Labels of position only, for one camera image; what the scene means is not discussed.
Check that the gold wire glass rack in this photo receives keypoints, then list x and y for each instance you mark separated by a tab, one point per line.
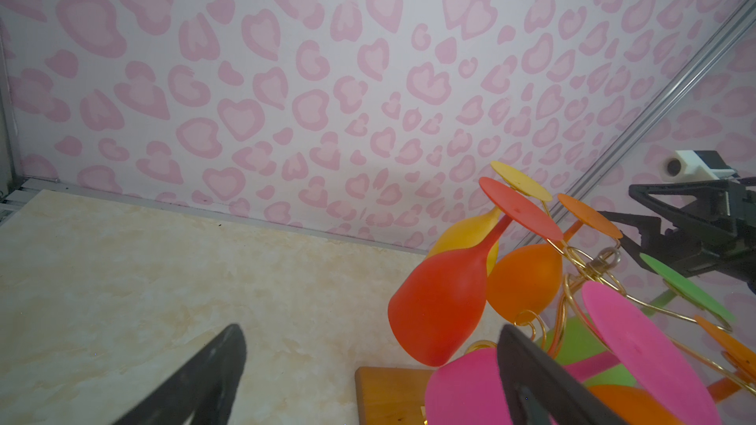
578	270

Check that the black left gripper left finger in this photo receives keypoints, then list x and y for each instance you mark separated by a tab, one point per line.
202	391

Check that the wooden rack base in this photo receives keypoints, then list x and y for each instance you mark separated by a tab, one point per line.
391	395

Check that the pink wine glass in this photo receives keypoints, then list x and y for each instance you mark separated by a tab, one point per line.
469	391

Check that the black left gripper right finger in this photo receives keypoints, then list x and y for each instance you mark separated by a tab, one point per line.
539	391

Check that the red wine glass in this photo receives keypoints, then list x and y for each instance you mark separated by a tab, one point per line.
441	302

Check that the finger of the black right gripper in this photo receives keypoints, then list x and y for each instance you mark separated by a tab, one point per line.
644	235
679	198

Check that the aluminium frame post back right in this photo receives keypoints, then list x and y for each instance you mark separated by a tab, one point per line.
678	42

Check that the yellow wine glass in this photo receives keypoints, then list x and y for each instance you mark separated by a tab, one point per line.
470	231

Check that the aluminium frame post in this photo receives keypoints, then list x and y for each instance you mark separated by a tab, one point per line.
678	42
12	174

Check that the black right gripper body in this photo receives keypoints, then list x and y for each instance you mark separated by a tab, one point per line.
734	253

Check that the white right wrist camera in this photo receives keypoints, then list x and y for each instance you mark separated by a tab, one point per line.
695	166

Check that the green wine glass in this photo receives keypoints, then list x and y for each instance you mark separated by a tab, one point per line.
578	343

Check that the aluminium frame post back left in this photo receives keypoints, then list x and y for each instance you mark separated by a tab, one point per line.
12	174

